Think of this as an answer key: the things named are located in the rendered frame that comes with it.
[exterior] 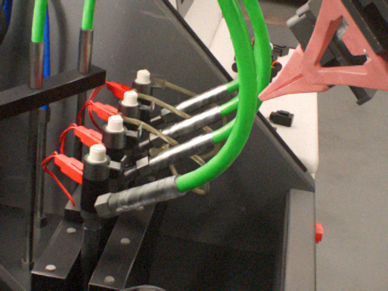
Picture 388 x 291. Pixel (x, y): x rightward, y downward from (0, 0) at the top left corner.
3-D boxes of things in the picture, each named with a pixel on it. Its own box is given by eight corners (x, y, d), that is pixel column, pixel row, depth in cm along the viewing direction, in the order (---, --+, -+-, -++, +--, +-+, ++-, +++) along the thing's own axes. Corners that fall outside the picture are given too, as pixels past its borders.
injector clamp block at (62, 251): (111, 398, 86) (123, 288, 80) (26, 380, 87) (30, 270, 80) (163, 240, 117) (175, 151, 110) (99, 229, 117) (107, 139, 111)
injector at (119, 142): (126, 292, 94) (143, 138, 85) (86, 284, 94) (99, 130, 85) (131, 279, 97) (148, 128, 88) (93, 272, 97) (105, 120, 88)
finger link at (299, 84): (244, 48, 77) (320, -4, 72) (284, 106, 78) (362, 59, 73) (221, 65, 71) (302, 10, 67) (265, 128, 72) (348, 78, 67)
